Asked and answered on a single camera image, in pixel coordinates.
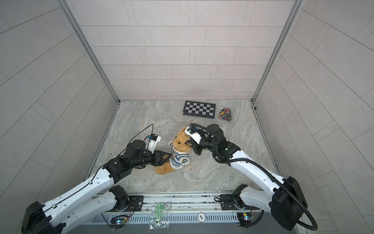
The round white sticker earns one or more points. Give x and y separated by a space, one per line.
201 217

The aluminium mounting rail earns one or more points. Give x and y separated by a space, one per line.
181 201

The brown teddy bear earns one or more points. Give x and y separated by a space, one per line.
179 144

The circuit board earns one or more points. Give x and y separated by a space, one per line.
119 222
245 219

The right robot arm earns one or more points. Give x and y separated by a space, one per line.
279 196

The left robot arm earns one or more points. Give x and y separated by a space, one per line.
97 194

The bag of colourful small parts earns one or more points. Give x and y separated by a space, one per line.
225 114

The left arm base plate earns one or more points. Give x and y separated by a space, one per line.
134 204

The clear bag with green parts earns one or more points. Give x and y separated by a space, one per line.
160 215

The black white chessboard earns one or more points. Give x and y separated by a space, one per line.
199 109

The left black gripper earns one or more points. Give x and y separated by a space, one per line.
158 161

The left circuit board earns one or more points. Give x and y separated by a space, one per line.
119 222

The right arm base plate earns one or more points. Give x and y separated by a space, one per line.
227 203

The right circuit board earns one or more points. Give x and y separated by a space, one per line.
245 219

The blue white striped sweater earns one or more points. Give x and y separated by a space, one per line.
178 159

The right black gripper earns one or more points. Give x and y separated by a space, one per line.
196 148

